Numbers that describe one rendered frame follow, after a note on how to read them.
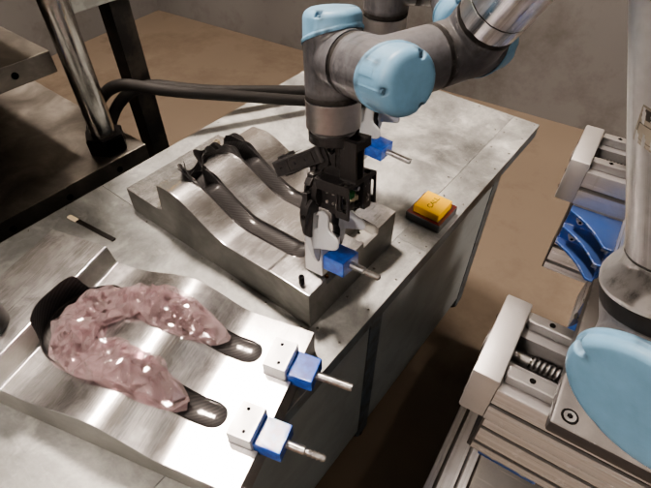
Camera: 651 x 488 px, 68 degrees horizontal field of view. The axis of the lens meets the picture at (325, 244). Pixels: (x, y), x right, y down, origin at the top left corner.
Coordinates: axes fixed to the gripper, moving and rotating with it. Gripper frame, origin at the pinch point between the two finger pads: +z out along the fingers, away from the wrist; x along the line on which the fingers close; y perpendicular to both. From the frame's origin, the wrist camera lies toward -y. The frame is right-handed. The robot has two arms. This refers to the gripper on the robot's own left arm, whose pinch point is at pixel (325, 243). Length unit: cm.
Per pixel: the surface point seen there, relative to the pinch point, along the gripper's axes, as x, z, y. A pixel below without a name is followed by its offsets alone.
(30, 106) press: 4, -1, -112
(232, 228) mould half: -3.2, 2.8, -19.6
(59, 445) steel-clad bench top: -43.1, 18.0, -15.5
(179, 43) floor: 176, 30, -278
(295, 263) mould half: -2.5, 4.6, -4.6
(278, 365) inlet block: -18.1, 9.1, 5.4
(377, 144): 27.5, -5.9, -8.2
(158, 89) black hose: 16, -10, -65
